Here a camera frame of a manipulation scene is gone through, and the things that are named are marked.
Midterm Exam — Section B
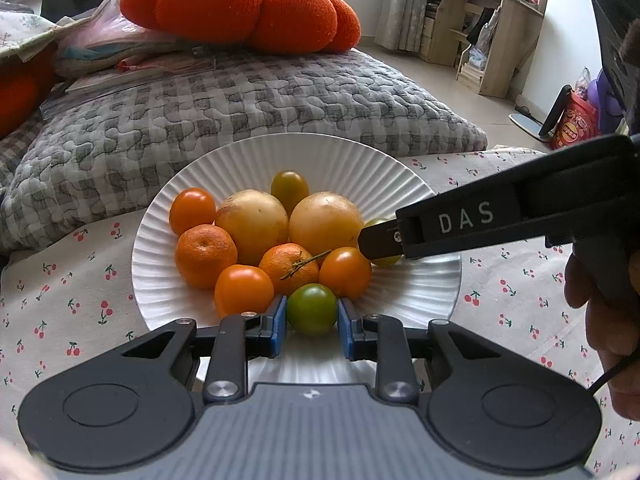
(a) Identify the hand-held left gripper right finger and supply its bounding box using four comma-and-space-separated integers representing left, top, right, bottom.
336, 297, 507, 405

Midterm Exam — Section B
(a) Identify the pale flat board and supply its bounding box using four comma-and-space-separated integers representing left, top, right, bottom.
510, 112, 544, 139

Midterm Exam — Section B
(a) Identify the orange mandarin with stem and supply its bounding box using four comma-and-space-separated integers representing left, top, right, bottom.
258, 243, 334, 299

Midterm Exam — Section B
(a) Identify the black cable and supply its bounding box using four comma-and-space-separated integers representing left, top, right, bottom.
587, 360, 624, 392

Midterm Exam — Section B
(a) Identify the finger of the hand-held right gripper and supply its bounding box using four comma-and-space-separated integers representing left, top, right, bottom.
357, 189, 523, 261

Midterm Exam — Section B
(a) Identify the orange tomato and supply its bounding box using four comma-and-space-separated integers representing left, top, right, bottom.
169, 187, 217, 237
215, 265, 275, 319
319, 246, 374, 301

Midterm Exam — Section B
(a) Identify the olive yellow tomato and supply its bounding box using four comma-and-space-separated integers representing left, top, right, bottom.
270, 170, 311, 216

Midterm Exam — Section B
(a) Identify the grey checked quilt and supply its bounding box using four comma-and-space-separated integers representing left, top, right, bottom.
0, 50, 489, 256

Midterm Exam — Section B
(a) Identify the pale green tomato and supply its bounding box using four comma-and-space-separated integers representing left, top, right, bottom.
362, 217, 404, 268

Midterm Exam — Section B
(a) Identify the translucent plastic bag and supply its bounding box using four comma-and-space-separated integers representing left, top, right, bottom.
55, 0, 167, 57

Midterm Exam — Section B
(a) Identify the wooden desk with shelves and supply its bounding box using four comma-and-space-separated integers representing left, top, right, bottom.
419, 0, 555, 99

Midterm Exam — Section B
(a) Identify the purple plastic toy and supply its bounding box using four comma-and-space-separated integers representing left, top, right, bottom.
587, 67, 626, 136

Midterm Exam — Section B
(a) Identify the red printed bag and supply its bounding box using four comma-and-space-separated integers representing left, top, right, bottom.
550, 91, 601, 150

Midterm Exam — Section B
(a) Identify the grey plaid blanket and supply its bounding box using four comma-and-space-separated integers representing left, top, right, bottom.
0, 110, 52, 191

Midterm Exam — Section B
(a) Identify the white hanging bag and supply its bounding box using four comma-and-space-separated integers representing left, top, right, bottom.
467, 7, 501, 69

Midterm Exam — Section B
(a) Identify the white ribbed paper plate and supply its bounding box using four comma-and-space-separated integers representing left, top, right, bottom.
131, 132, 464, 389

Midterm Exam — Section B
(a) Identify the stack of folded cloths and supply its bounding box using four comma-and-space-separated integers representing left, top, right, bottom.
55, 40, 201, 79

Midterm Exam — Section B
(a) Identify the beige curtain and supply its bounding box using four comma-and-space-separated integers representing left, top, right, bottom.
375, 0, 436, 54

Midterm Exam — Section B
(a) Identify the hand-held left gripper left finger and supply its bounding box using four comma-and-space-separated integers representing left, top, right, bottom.
120, 295, 289, 405

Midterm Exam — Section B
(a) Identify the black leaning panel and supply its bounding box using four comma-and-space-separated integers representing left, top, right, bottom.
537, 85, 574, 137

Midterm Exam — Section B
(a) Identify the floral print cloth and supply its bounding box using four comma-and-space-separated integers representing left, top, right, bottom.
0, 7, 101, 62

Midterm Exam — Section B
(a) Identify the plain orange cushion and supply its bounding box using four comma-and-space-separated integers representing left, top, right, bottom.
0, 42, 59, 139

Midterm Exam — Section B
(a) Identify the clear plastic package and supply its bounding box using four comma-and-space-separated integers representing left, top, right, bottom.
40, 55, 219, 111

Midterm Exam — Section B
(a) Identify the orange knitted pumpkin cushion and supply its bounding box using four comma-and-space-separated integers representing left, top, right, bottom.
120, 0, 362, 56

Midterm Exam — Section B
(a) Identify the yellow passion fruit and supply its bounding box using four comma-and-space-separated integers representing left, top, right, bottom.
289, 191, 365, 257
215, 189, 290, 267

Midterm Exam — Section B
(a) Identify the person's right hand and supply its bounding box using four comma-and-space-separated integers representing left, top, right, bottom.
564, 251, 640, 422

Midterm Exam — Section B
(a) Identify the cherry print bed sheet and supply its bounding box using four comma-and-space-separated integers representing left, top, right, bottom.
0, 147, 640, 477

